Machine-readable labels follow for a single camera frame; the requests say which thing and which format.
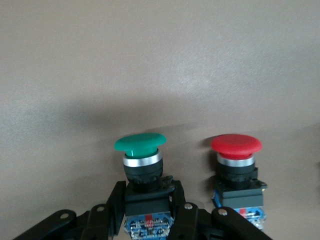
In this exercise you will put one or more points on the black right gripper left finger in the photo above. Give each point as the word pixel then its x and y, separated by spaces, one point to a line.
pixel 116 200

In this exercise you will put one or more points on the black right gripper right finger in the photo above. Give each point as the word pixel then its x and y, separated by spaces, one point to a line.
pixel 178 200

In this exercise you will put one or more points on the green mushroom push button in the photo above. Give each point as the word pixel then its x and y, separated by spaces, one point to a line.
pixel 140 142

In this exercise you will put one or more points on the red mushroom push button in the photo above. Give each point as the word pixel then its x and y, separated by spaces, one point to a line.
pixel 236 145

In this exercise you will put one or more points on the brown table cover mat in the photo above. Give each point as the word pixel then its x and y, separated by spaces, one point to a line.
pixel 75 62

